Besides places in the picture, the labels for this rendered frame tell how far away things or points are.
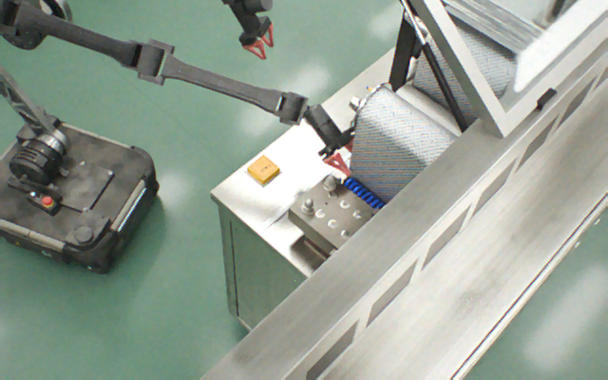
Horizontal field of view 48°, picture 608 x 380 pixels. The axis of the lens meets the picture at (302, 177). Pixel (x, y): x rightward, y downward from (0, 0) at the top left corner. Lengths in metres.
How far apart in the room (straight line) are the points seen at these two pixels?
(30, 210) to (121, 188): 0.35
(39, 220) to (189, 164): 0.73
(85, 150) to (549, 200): 2.06
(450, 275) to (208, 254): 1.76
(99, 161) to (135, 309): 0.63
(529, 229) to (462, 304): 0.22
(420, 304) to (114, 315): 1.79
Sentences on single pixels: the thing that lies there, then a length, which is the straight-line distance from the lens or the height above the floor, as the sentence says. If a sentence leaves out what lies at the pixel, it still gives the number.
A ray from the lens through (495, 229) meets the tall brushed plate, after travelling 1.38.
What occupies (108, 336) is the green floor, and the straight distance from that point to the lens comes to 2.83.
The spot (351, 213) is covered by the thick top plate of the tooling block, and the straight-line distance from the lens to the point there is 1.82.
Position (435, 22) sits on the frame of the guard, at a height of 1.80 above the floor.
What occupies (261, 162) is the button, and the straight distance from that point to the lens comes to 2.03.
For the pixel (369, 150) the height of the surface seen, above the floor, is 1.18.
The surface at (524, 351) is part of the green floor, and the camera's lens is 2.92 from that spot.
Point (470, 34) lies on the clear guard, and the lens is 1.23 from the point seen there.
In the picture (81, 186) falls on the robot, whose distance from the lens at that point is 2.88.
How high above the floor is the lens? 2.56
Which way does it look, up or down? 55 degrees down
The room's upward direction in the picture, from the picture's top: 5 degrees clockwise
